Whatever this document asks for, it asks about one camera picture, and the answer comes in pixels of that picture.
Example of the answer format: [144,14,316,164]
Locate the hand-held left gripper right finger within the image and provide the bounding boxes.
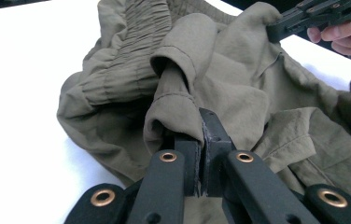
[199,107,237,198]

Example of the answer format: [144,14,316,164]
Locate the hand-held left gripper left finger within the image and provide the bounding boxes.
[173,133,203,198]

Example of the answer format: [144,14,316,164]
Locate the olive green shirt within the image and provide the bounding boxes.
[56,0,351,224]

